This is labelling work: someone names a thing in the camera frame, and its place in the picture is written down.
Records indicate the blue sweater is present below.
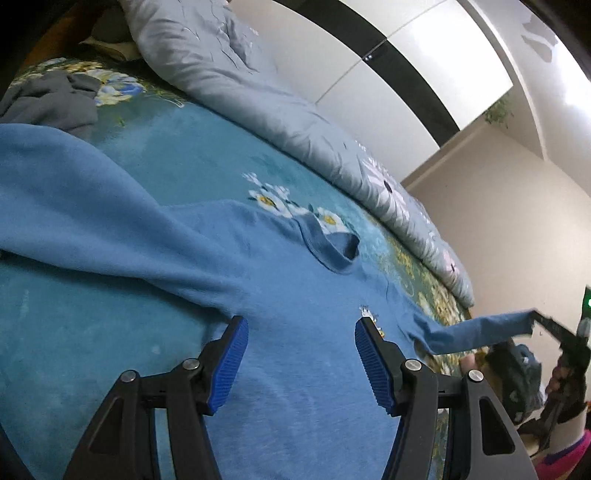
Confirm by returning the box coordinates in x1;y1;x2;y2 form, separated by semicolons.
0;124;536;480

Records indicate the white wardrobe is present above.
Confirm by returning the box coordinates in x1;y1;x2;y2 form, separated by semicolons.
228;0;515;148

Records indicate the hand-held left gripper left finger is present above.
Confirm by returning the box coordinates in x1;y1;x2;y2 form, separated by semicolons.
62;315;250;480

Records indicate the wooden headboard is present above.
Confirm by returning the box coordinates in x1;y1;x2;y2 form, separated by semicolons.
21;0;123;77

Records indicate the dark blue backpack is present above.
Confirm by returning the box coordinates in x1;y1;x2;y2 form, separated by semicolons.
480;339;543;425

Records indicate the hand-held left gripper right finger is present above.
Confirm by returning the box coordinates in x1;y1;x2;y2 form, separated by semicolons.
354;316;539;480

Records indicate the person's right hand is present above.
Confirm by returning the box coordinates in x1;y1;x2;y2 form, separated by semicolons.
546;357;572;398

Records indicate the grey fleece garment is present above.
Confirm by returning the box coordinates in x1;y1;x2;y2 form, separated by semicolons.
0;71;105;141

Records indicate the pale yellow cloth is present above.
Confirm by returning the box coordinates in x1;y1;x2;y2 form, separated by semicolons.
78;38;141;61

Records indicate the green potted plant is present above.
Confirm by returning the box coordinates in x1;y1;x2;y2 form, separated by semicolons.
484;95;515;130

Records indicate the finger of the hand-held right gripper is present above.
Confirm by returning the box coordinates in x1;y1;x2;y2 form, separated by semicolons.
531;309;574;345

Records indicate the light blue floral quilt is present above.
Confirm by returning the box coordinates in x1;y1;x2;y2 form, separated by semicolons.
117;0;476;309

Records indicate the dark grey pillow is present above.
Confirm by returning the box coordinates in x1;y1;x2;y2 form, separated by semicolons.
90;18;139;44

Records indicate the teal floral blanket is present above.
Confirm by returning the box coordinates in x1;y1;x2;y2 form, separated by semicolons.
0;58;474;480

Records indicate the person's pink clothing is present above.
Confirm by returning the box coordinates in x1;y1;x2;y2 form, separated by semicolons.
531;427;591;480

